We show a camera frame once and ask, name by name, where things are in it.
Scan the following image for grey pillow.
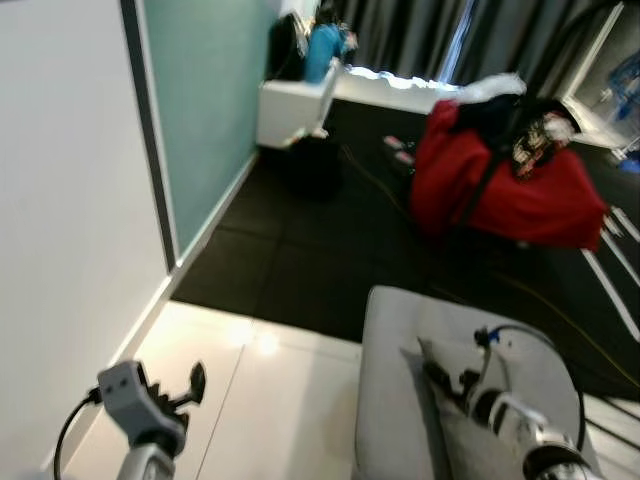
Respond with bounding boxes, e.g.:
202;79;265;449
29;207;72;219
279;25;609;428
403;337;536;480

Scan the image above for white metal rails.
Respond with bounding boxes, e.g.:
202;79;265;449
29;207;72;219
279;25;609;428
580;204;640;343

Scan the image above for red fabric bag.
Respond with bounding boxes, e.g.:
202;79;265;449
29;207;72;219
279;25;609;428
409;99;610;252

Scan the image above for pink slippers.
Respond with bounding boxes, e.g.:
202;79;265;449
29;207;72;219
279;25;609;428
383;134;418;173

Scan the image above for patterned cloth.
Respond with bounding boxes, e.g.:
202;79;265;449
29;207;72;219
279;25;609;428
510;112;581;181

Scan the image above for black garment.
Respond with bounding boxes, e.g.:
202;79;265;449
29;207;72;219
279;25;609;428
457;95;573;151

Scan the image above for white window sill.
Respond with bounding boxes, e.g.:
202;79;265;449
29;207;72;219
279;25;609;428
338;64;471;115

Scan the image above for white cloth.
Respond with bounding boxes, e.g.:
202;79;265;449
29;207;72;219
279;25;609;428
455;72;528;105

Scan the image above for white shelf unit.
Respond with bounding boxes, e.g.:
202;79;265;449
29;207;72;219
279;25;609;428
562;4;640;161

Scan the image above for dark grey curtains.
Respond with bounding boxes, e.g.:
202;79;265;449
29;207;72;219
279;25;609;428
325;0;611;96

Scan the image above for black bag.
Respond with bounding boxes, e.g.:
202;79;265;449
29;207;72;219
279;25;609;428
267;12;307;82

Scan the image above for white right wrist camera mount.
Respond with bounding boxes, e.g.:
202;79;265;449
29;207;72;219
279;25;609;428
477;343;513;396

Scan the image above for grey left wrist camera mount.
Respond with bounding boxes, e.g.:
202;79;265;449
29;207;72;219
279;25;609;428
97;361;189;457

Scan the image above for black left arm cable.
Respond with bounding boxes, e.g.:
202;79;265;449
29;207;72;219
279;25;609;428
52;392;103;478

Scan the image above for dark door frame strip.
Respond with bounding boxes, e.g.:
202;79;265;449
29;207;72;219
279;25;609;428
119;0;182;269

